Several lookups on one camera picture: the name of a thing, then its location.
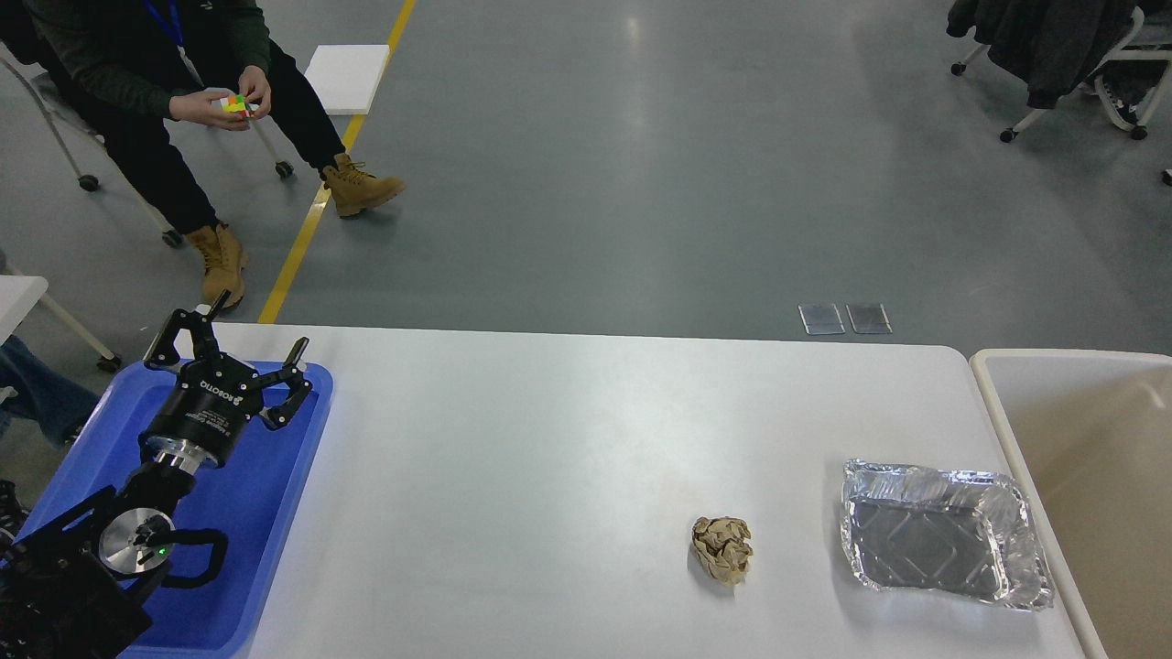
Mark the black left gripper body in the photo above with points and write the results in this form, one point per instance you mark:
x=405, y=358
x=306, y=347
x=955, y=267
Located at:
x=204, y=416

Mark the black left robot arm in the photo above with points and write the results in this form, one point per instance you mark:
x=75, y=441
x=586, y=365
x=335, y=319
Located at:
x=163, y=528

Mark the blue plastic tray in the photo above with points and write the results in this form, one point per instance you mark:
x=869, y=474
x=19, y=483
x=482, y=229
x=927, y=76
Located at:
x=252, y=500

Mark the blue jeans leg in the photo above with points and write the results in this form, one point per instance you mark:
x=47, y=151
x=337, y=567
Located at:
x=58, y=405

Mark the white side table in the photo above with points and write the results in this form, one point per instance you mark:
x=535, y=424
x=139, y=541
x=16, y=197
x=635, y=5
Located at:
x=26, y=304

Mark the colourful puzzle cube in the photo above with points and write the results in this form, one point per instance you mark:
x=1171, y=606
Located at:
x=237, y=105

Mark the grey rolling chair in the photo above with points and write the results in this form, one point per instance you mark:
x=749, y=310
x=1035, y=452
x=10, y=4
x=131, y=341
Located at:
x=55, y=112

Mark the person in black trousers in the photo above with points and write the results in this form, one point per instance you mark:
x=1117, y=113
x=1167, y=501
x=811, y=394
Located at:
x=133, y=67

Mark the crumpled brown paper ball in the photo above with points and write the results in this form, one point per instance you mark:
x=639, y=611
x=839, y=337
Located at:
x=721, y=546

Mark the left metal floor plate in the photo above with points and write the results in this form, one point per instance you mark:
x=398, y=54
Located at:
x=821, y=319

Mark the metal floor plate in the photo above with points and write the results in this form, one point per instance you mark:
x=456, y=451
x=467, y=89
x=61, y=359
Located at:
x=821, y=319
x=869, y=319

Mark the right metal floor plate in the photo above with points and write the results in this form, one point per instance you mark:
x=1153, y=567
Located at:
x=869, y=319

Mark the aluminium foil tray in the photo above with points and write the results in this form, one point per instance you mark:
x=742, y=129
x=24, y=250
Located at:
x=965, y=533

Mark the beige plastic bin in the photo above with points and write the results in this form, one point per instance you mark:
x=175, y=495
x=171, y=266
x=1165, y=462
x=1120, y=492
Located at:
x=1088, y=434

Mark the chair with dark jacket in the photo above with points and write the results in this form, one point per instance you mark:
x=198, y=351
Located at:
x=1118, y=50

